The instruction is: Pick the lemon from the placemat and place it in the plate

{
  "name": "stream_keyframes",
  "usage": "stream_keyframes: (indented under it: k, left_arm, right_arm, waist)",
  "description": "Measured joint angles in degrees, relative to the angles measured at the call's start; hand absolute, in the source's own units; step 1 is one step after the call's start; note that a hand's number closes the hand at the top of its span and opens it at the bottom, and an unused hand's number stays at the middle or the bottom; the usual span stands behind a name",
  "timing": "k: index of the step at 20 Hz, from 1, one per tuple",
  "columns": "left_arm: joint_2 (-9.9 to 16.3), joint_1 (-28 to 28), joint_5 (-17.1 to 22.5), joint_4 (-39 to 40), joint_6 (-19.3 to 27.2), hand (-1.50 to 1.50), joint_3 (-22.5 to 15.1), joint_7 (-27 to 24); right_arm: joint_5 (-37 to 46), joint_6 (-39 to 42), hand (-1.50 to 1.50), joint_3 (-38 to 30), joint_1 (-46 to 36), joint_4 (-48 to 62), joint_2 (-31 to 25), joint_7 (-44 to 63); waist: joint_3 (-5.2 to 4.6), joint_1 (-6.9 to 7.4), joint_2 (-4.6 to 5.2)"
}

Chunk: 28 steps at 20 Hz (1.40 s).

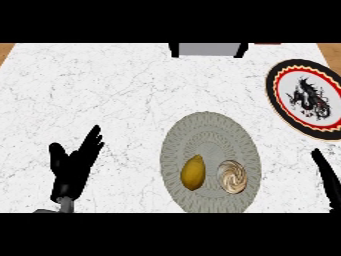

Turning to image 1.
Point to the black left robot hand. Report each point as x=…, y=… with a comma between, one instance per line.
x=71, y=168

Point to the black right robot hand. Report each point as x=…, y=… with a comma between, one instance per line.
x=330, y=181

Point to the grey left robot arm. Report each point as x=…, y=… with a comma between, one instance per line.
x=57, y=206

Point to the yellow lemon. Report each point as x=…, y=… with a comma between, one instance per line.
x=192, y=173

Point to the dragon print plate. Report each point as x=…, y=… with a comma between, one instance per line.
x=311, y=98

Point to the round grey woven placemat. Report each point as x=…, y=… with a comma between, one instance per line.
x=209, y=162

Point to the brown swirl cupcake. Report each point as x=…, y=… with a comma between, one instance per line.
x=232, y=177

